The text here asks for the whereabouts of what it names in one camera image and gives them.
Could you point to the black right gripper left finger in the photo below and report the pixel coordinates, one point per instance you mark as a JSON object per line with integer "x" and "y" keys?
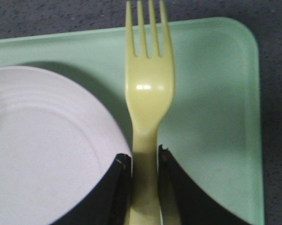
{"x": 107, "y": 202}

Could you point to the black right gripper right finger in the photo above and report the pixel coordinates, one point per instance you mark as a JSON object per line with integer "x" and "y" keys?
{"x": 183, "y": 201}

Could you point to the beige round plate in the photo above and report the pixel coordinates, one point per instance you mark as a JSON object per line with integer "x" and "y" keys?
{"x": 57, "y": 141}

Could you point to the yellow plastic fork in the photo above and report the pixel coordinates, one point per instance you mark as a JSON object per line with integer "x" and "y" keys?
{"x": 149, "y": 92}

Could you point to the light green plastic tray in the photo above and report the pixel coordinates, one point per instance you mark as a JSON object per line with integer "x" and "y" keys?
{"x": 213, "y": 126}

